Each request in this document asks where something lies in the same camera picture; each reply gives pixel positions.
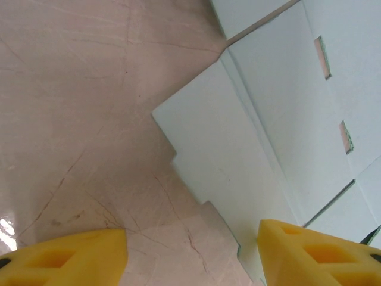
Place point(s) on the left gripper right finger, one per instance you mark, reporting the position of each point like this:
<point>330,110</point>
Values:
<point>312,262</point>

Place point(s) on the light blue paper box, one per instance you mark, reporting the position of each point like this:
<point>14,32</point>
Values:
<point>268,104</point>

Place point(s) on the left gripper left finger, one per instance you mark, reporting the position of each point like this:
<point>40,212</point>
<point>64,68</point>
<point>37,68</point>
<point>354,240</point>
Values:
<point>74,262</point>

